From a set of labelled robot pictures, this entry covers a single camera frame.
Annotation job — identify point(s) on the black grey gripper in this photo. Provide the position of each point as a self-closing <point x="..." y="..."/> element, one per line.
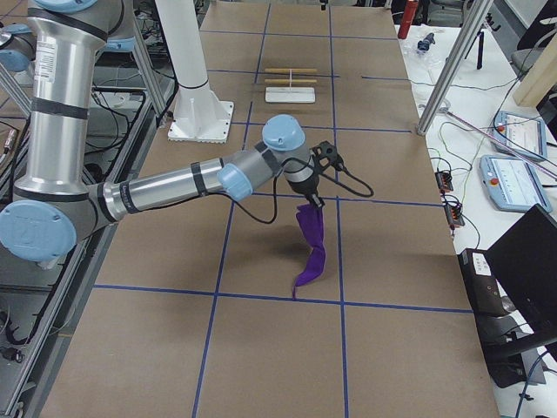
<point x="305" y="187"/>

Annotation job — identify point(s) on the purple microfiber towel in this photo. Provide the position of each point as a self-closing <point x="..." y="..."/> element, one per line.
<point x="311" y="223"/>

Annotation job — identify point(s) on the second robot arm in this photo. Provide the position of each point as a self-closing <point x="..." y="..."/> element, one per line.
<point x="18" y="52"/>

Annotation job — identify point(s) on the white rack base tray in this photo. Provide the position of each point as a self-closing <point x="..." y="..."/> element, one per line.
<point x="290" y="95"/>

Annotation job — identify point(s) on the lower wooden rack rod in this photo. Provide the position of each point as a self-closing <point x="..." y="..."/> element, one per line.
<point x="284" y="81"/>

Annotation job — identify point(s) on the wooden rack rod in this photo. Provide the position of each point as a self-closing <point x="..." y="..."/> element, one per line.
<point x="284" y="81"/>
<point x="301" y="71"/>

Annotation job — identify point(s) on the upper wooden rack rod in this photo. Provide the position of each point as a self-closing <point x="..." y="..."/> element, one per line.
<point x="301" y="71"/>

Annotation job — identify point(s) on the far orange usb hub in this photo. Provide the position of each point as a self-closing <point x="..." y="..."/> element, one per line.
<point x="444" y="181"/>

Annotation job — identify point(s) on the orange usb hub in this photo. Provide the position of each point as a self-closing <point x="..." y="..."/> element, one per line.
<point x="453" y="211"/>
<point x="444" y="181"/>

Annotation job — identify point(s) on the near orange usb hub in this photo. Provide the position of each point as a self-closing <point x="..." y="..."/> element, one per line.
<point x="453" y="211"/>

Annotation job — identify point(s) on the near teach pendant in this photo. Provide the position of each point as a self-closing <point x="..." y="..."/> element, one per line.
<point x="512" y="184"/>

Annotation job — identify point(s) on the teach pendant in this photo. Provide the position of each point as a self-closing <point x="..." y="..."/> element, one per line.
<point x="512" y="184"/>
<point x="525" y="135"/>

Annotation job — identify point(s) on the red bottle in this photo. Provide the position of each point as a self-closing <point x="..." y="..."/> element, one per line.
<point x="407" y="18"/>

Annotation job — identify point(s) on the far teach pendant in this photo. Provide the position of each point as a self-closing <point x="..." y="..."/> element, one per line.
<point x="525" y="135"/>

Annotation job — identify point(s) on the black laptop screen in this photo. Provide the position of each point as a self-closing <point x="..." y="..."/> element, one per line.
<point x="523" y="260"/>

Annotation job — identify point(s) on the black computer box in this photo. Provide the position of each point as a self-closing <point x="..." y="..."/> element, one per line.
<point x="509" y="352"/>

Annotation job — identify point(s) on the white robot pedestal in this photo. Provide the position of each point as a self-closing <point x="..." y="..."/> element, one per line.
<point x="198" y="114"/>

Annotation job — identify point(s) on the aluminium frame post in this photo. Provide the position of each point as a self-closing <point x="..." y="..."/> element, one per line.
<point x="463" y="42"/>

